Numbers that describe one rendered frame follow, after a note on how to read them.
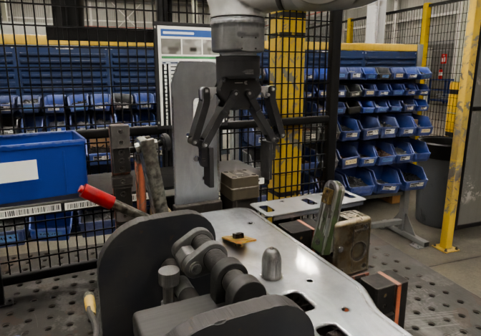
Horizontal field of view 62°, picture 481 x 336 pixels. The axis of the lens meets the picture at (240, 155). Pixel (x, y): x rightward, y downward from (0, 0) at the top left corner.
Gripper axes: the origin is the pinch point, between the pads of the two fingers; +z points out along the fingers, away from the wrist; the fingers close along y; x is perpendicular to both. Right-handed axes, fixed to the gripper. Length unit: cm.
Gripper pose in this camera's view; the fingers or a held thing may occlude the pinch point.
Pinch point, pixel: (238, 171)
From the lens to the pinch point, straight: 72.1
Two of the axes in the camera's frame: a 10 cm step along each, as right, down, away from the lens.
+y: 9.1, -0.9, 4.1
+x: -4.2, -1.8, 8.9
